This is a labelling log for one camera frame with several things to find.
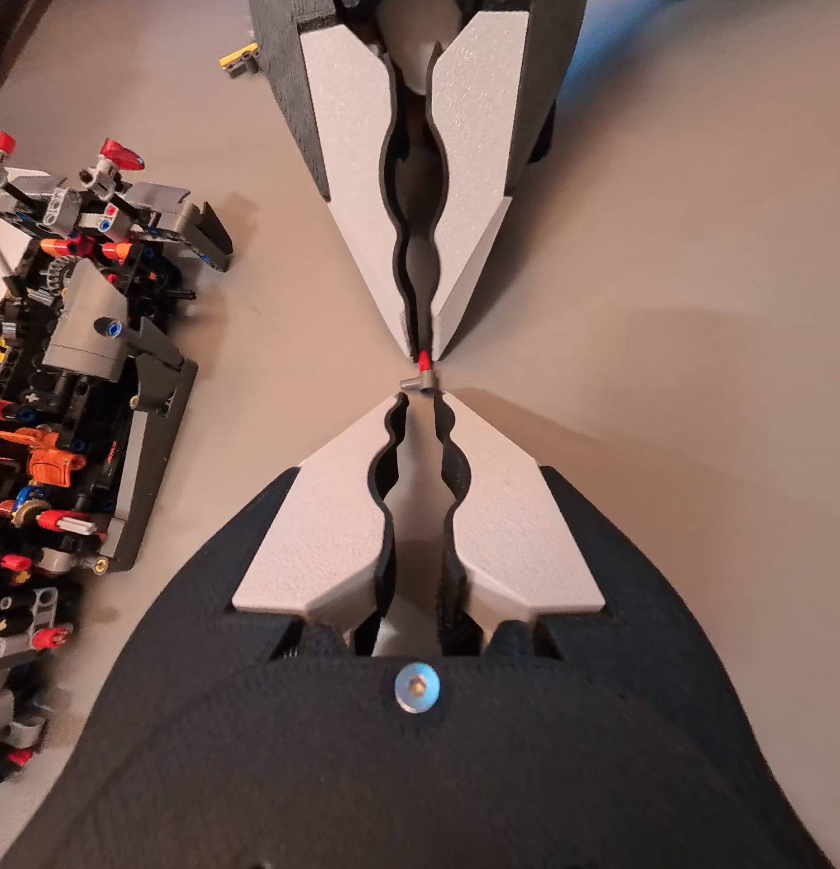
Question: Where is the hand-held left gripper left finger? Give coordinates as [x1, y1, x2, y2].
[231, 394, 410, 658]

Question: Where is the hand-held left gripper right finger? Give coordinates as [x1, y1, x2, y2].
[434, 392, 606, 651]

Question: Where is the dark printed lego box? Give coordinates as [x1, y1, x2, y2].
[0, 0, 54, 110]

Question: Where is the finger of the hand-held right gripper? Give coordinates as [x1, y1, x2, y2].
[299, 24, 422, 359]
[425, 10, 531, 361]

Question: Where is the partly built lego car model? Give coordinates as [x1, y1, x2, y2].
[0, 128, 234, 788]

